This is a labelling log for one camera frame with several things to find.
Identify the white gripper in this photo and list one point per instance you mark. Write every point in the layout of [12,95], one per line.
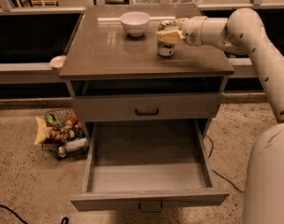
[193,30]

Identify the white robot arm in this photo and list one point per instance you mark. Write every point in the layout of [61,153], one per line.
[244,32]

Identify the closed grey top drawer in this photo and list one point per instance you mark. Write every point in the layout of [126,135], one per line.
[145,107]

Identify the grey drawer cabinet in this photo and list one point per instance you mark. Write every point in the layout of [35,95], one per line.
[104,61]

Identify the open grey middle drawer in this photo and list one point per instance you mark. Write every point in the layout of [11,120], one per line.
[147,165]

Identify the white ceramic bowl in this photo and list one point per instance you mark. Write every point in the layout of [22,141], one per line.
[135,23]

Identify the small round white dish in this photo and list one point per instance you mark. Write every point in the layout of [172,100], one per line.
[57,62]

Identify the clear plastic bottle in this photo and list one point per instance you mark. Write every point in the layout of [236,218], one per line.
[72,146]

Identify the yellow chip bag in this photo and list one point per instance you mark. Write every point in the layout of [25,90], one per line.
[43,131]

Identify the wire basket of snacks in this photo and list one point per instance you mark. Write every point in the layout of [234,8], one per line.
[65,127]

